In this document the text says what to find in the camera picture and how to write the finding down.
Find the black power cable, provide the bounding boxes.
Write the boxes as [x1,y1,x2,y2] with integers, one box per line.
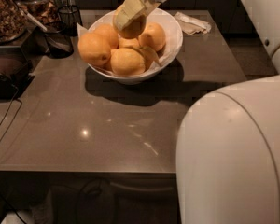
[0,75,23,159]

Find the glass jar of dried fruit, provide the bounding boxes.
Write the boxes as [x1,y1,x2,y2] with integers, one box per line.
[16,0,60,24]

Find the white ceramic bowl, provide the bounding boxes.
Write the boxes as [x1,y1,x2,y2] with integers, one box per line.
[78,9,183,85]

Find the small right front orange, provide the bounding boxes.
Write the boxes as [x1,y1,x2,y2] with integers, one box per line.
[140,46,160,70]

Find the glass jar of nuts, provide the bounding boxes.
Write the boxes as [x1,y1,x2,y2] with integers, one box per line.
[0,0,26,44]

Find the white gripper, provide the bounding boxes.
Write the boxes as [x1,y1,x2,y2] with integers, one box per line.
[114,0,167,31]

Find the folded paper napkins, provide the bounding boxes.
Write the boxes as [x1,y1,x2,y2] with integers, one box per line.
[174,12,212,35]

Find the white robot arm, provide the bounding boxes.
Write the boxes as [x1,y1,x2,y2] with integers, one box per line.
[176,0,280,224]

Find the black wire mesh cup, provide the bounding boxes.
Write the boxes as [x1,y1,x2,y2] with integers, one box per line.
[58,5,82,36]

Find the white scoop handle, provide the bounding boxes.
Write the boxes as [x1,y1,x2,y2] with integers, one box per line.
[16,4,48,32]

